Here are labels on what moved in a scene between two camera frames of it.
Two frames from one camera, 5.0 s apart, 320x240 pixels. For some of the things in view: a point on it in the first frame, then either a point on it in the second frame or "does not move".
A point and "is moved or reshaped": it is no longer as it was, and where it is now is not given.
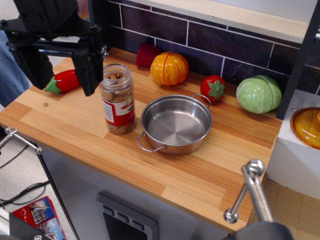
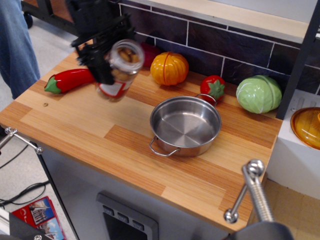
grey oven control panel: x=120 y=221 does not move
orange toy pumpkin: x=169 y=68 does not move
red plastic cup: x=146 y=54 does not move
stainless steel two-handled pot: x=178 y=123 is moved or reshaped
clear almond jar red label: x=117 y=93 → x=126 y=57
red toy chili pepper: x=63 y=82 does not move
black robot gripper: x=55 y=25 → x=96 y=29
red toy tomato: x=213 y=87 does not move
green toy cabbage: x=258 y=94 does not move
